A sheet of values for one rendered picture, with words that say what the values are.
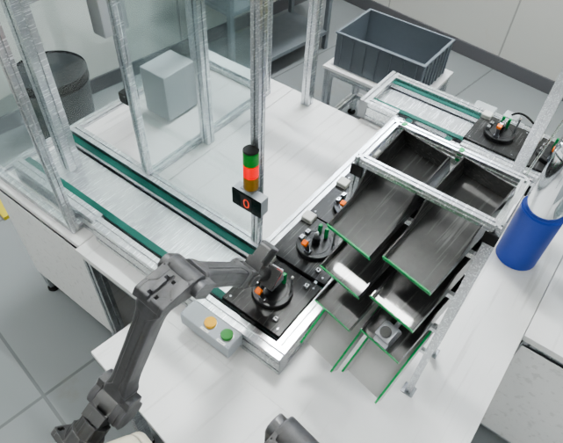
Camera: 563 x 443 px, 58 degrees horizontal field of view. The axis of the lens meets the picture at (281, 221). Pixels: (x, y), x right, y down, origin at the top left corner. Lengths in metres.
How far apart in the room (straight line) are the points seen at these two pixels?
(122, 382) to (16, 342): 1.84
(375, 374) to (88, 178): 1.40
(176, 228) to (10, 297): 1.41
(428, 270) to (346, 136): 1.45
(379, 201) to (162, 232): 1.02
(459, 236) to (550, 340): 0.92
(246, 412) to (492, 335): 0.89
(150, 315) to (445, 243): 0.65
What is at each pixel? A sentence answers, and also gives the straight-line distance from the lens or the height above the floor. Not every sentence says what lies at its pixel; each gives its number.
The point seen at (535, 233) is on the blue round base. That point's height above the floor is 1.08.
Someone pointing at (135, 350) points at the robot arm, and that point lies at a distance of 1.12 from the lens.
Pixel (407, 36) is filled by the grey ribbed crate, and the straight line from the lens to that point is 3.66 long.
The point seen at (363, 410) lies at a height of 0.86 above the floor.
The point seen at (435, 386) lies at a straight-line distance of 1.80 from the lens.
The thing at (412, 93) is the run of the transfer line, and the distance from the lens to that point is 2.78.
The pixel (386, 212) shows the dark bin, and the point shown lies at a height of 1.56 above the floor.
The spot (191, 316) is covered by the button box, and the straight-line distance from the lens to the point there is 1.72.
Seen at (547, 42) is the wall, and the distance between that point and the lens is 4.88.
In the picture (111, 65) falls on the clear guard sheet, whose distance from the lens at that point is 2.64.
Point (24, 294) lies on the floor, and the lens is 3.17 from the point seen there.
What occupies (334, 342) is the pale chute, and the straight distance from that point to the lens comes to 1.59.
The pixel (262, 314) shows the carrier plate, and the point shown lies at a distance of 1.70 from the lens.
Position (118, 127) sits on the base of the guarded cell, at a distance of 2.61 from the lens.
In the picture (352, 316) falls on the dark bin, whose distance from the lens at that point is 1.44.
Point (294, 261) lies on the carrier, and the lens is 1.82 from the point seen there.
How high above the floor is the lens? 2.42
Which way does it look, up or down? 48 degrees down
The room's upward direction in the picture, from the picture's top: 4 degrees clockwise
